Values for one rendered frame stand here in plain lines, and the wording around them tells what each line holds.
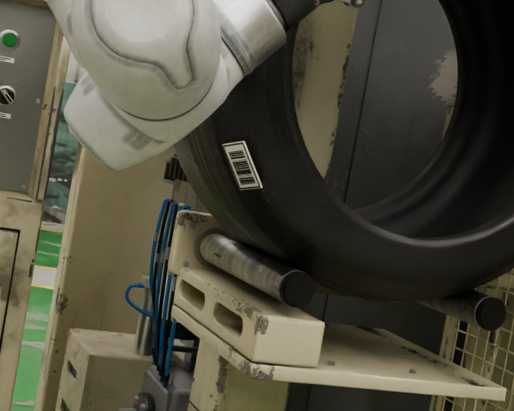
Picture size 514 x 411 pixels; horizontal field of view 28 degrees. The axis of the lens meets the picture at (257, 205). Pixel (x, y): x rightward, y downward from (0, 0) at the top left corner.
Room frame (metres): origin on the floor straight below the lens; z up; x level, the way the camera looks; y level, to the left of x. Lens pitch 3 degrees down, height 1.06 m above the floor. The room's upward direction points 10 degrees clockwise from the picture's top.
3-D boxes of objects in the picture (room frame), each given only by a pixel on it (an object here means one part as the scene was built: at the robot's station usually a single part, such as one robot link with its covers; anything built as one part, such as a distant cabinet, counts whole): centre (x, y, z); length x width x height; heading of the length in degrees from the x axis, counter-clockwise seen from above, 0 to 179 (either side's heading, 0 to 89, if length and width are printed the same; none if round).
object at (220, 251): (1.40, -0.01, 0.90); 0.35 x 0.05 x 0.05; 21
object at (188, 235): (1.62, -0.07, 0.90); 0.40 x 0.03 x 0.10; 111
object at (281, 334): (1.40, 0.00, 0.84); 0.36 x 0.09 x 0.06; 21
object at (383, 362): (1.45, -0.13, 0.80); 0.37 x 0.36 x 0.02; 111
